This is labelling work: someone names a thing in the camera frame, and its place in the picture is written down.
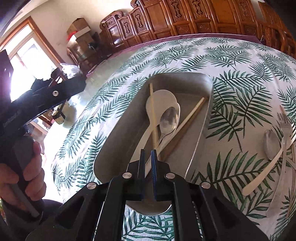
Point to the white spoon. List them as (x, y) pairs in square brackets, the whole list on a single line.
[(159, 99)]

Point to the red item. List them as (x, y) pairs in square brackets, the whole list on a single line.
[(71, 34)]

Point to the wooden chopstick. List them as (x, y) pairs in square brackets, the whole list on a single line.
[(152, 111), (189, 115), (286, 115)]

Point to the cardboard box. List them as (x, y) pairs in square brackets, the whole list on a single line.
[(77, 24)]

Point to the metal fork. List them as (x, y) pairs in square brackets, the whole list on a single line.
[(283, 162)]

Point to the person's left hand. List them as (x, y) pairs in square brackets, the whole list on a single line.
[(34, 180)]

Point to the wooden cabinet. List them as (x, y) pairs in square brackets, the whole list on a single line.
[(85, 49)]

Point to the wooden door frame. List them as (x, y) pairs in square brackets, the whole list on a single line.
[(39, 32)]

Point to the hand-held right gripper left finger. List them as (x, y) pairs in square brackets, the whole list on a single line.
[(142, 176)]

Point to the carved wooden armchair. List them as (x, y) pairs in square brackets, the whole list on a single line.
[(279, 27)]

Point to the rectangular metal tray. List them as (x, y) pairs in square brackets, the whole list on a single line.
[(185, 85)]

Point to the plastic bag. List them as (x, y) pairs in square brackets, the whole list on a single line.
[(69, 69)]

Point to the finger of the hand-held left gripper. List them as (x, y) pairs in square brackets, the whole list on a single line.
[(60, 91)]

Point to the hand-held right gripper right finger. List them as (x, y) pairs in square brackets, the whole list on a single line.
[(154, 176)]

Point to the leaf print tablecloth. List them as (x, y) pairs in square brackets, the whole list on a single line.
[(242, 76)]

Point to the wooden chair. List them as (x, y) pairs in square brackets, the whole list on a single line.
[(57, 75)]

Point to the carved wooden sofa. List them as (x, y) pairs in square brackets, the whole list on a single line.
[(185, 16)]

